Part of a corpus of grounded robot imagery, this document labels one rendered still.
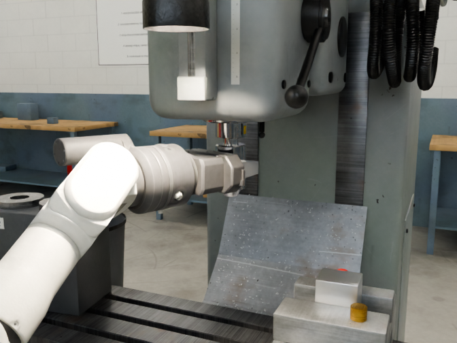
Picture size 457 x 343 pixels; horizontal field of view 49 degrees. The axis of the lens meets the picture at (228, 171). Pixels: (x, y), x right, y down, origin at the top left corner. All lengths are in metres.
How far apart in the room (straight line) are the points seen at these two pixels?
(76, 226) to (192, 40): 0.27
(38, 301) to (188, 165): 0.26
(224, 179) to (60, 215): 0.25
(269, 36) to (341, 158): 0.50
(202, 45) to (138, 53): 5.24
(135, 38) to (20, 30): 1.71
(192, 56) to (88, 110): 5.69
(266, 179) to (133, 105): 4.83
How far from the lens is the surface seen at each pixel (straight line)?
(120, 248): 2.73
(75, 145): 0.64
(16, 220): 1.00
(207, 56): 0.64
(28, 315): 0.52
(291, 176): 1.13
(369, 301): 0.80
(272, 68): 0.65
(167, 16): 0.53
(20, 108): 6.59
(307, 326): 0.71
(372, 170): 1.09
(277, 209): 1.14
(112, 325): 0.94
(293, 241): 1.12
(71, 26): 6.47
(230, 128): 0.74
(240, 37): 0.66
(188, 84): 0.65
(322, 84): 0.83
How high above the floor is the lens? 1.37
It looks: 10 degrees down
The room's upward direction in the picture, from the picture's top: straight up
